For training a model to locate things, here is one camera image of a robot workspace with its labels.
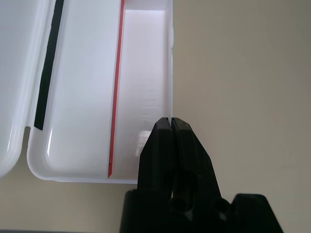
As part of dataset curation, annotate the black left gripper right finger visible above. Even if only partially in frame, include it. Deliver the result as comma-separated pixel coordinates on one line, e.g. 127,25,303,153
171,117,224,207

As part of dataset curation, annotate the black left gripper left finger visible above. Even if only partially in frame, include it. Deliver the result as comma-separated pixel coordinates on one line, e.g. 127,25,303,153
137,116,176,200

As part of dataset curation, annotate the white plastic pencil case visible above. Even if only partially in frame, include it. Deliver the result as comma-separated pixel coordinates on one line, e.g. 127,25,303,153
0,0,176,184

